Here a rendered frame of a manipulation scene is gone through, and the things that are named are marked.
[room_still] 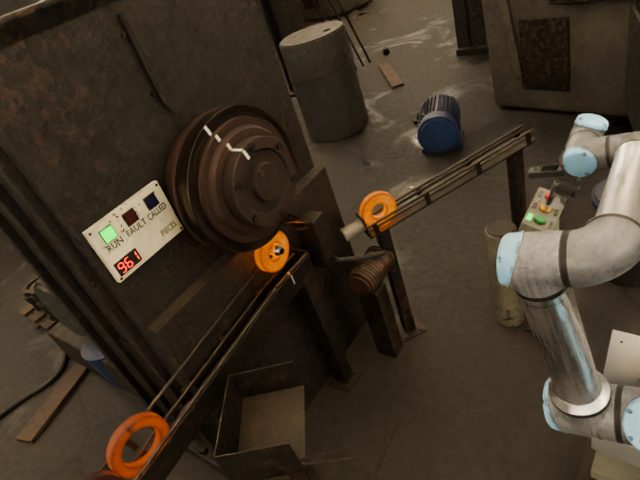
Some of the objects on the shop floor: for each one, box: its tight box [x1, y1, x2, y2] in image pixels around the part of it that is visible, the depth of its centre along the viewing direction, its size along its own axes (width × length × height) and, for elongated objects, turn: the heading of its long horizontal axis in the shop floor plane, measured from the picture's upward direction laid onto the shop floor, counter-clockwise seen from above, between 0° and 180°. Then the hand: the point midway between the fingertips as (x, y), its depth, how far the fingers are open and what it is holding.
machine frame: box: [0, 0, 367, 476], centre depth 196 cm, size 73×108×176 cm
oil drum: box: [279, 21, 369, 142], centre depth 432 cm, size 59×59×89 cm
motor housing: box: [348, 244, 404, 358], centre depth 215 cm, size 13×22×54 cm, turn 168°
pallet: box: [19, 276, 60, 331], centre depth 336 cm, size 120×82×44 cm
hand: (545, 207), depth 171 cm, fingers closed
